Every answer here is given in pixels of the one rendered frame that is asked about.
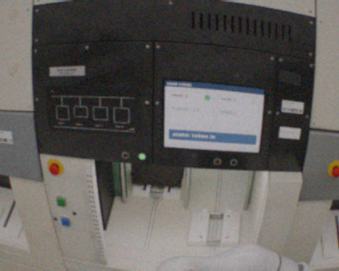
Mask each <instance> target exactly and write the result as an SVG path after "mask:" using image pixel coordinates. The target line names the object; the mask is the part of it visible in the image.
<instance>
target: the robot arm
mask: <svg viewBox="0 0 339 271"><path fill-rule="evenodd" d="M156 271H314V270H313V269H312V268H311V267H310V266H309V265H308V264H306V263H305V262H300V263H298V264H297V263H296V262H294V261H293V260H291V259H289V258H288V257H285V256H283V255H281V254H279V253H276V252H274V251H273V252H272V250H269V249H268V248H264V247H262V246H260V245H258V244H253V243H251V244H250V243H246V244H241V245H239V246H236V247H235V248H231V249H229V250H227V251H226V252H222V253H219V254H215V255H212V256H174V257H172V258H169V259H167V260H164V261H162V263H160V264H159V265H158V266H157V269H156Z"/></svg>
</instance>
